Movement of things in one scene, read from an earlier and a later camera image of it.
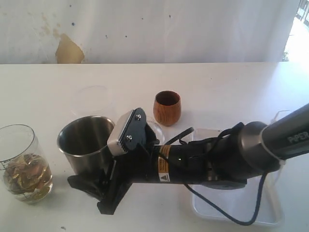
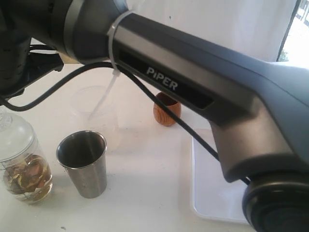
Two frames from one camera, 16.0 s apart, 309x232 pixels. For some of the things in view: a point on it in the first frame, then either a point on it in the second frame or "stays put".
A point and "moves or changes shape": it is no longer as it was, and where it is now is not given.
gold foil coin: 29,174 stays put
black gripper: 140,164 -> 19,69
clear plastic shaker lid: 157,128 -> 17,138
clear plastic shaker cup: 25,167 stays put
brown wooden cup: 166,107 stays put
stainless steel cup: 84,141 moves or changes shape
